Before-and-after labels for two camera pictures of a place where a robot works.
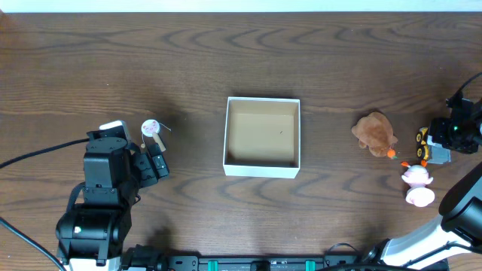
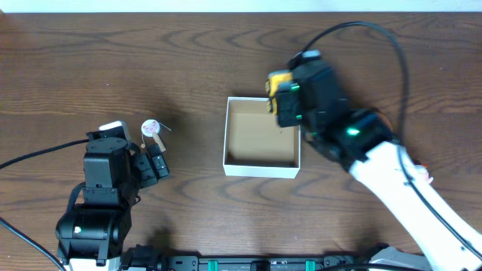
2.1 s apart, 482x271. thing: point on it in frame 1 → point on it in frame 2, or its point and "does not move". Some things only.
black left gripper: [149, 168] does not move
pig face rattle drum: [151, 126] does not move
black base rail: [138, 257] does not move
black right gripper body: [463, 136] → [309, 123]
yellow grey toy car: [433, 153] → [271, 86]
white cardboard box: [262, 137] does not move
